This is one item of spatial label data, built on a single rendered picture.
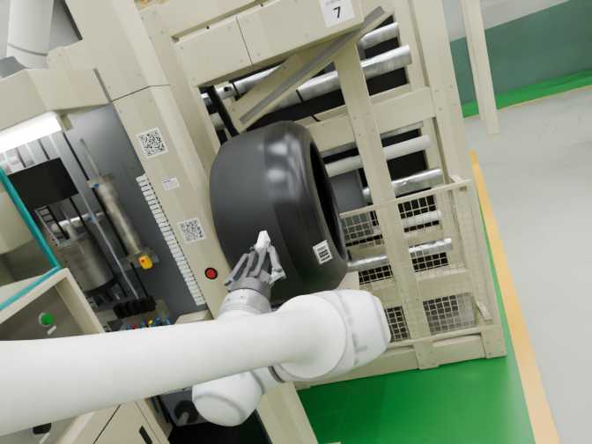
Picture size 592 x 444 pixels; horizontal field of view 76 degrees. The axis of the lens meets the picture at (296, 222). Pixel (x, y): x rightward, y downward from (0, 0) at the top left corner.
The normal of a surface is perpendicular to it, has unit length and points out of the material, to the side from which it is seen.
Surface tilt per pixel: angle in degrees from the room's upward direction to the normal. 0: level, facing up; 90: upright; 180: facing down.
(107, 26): 90
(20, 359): 58
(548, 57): 90
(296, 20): 90
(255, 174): 49
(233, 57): 90
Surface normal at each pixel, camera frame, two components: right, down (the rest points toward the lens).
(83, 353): 0.50, -0.69
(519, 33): -0.33, 0.41
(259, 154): -0.33, -0.49
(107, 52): -0.12, 0.37
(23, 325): 0.94, -0.26
